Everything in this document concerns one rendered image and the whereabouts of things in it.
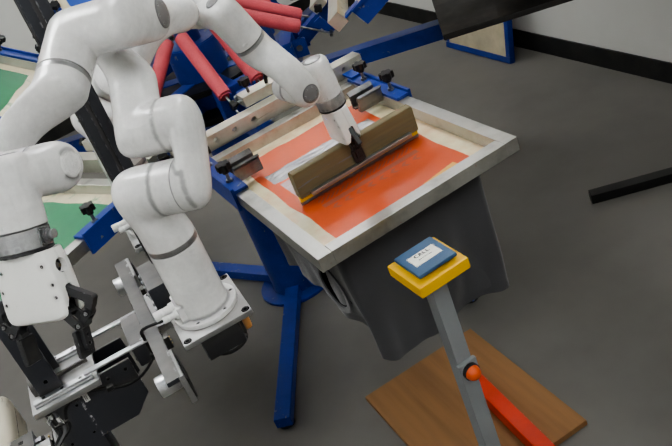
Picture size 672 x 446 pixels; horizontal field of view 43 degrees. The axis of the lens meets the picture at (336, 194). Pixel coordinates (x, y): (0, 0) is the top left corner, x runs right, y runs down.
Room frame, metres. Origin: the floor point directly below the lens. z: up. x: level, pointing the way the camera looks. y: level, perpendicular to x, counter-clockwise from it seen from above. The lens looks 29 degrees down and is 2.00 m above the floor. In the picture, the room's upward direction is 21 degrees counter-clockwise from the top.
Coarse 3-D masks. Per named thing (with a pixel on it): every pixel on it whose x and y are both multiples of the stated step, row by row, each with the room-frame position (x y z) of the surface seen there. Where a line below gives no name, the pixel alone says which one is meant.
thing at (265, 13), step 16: (240, 0) 3.06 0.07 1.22; (256, 0) 3.07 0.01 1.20; (256, 16) 2.93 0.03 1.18; (272, 16) 2.93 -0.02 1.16; (288, 16) 3.03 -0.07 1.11; (304, 16) 3.04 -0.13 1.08; (160, 48) 2.86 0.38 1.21; (192, 48) 2.82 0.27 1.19; (224, 48) 2.83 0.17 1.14; (160, 64) 2.83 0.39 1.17; (192, 64) 2.80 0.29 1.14; (208, 64) 2.76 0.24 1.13; (240, 64) 2.75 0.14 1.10; (160, 80) 2.79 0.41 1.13; (208, 80) 2.71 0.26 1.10; (256, 80) 2.71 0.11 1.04; (160, 96) 2.77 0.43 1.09; (224, 96) 2.66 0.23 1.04
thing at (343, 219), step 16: (288, 144) 2.32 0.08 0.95; (304, 144) 2.28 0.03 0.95; (272, 160) 2.26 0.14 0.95; (288, 160) 2.22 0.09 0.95; (256, 176) 2.20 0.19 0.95; (288, 192) 2.03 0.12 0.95; (368, 192) 1.87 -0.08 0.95; (384, 192) 1.84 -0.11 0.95; (304, 208) 1.91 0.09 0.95; (320, 208) 1.88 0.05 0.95; (352, 208) 1.82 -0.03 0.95; (368, 208) 1.79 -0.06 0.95; (384, 208) 1.77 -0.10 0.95; (320, 224) 1.81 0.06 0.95; (336, 224) 1.78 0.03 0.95; (352, 224) 1.75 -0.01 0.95
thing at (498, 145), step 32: (384, 96) 2.31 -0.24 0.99; (288, 128) 2.40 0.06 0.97; (448, 128) 2.01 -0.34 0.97; (480, 128) 1.90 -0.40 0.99; (480, 160) 1.76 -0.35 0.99; (416, 192) 1.72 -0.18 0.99; (448, 192) 1.72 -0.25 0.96; (288, 224) 1.80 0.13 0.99; (384, 224) 1.66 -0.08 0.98; (320, 256) 1.61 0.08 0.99
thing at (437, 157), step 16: (352, 112) 2.37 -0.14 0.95; (368, 112) 2.33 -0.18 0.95; (320, 128) 2.35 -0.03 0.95; (320, 144) 2.24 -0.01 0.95; (416, 144) 2.02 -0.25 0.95; (432, 144) 1.99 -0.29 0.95; (432, 160) 1.90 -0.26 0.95; (448, 160) 1.87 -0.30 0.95; (400, 176) 1.89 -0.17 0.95; (416, 176) 1.86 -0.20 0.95; (432, 176) 1.83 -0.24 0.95; (400, 192) 1.81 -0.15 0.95
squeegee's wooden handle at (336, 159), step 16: (400, 112) 2.04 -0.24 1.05; (368, 128) 2.01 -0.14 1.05; (384, 128) 2.01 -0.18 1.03; (400, 128) 2.03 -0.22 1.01; (416, 128) 2.04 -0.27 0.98; (336, 144) 1.99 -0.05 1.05; (352, 144) 1.98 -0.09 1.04; (368, 144) 1.99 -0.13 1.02; (384, 144) 2.01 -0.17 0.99; (320, 160) 1.95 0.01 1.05; (336, 160) 1.96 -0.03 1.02; (352, 160) 1.97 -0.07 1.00; (288, 176) 1.94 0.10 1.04; (304, 176) 1.93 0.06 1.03; (320, 176) 1.94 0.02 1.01; (304, 192) 1.92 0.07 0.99
